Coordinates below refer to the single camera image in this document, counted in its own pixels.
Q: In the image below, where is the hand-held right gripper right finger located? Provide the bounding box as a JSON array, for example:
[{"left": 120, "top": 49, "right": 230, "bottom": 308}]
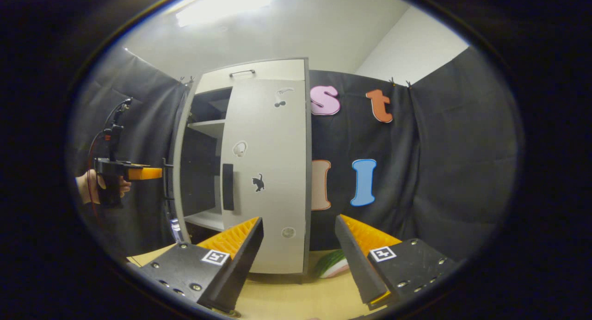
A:
[{"left": 334, "top": 214, "right": 458, "bottom": 310}]

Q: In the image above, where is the red cable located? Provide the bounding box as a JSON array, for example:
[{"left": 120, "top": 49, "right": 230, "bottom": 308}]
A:
[{"left": 87, "top": 129, "right": 114, "bottom": 219}]

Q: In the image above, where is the white and grey cabinet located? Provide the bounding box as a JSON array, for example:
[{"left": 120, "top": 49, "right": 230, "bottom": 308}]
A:
[{"left": 172, "top": 57, "right": 311, "bottom": 283}]

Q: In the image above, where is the black backdrop cloth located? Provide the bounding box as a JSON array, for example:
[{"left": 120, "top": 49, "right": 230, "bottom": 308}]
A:
[{"left": 69, "top": 47, "right": 521, "bottom": 265}]

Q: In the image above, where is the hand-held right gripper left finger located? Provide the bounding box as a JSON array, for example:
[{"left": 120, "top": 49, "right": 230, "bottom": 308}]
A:
[{"left": 139, "top": 217, "right": 264, "bottom": 314}]

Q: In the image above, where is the green striped melon toy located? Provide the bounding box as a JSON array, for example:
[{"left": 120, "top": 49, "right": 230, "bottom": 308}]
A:
[{"left": 316, "top": 249, "right": 350, "bottom": 279}]

